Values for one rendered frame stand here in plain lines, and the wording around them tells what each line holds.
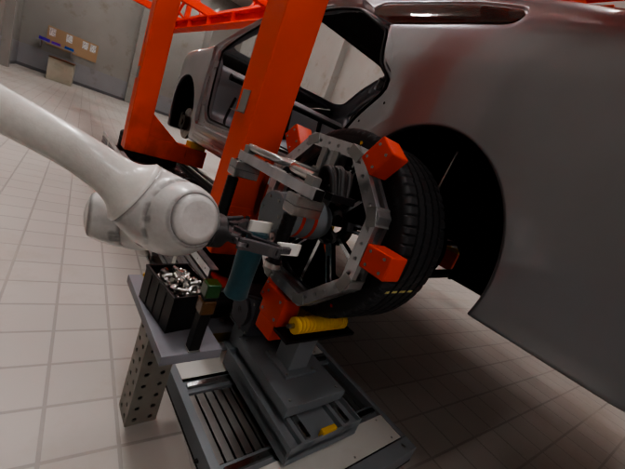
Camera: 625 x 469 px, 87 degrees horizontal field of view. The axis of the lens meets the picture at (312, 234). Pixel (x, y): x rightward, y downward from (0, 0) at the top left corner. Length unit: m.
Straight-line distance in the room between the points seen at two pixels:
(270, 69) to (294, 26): 0.17
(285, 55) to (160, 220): 1.03
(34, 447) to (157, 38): 2.69
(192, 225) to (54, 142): 0.19
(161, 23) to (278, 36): 1.94
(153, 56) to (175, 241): 2.78
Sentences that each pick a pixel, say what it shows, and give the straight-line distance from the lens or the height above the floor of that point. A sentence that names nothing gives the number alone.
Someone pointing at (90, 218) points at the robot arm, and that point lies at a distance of 0.64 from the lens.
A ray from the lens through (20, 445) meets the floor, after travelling 1.40.
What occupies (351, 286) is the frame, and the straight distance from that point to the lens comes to 0.95.
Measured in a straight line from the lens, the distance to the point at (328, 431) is 1.36.
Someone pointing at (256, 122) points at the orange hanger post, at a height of 1.08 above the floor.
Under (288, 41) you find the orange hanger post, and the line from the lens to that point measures 1.39.
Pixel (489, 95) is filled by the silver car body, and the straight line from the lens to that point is 1.35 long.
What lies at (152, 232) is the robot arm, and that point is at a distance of 0.48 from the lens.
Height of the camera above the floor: 1.06
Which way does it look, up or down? 13 degrees down
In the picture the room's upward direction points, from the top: 21 degrees clockwise
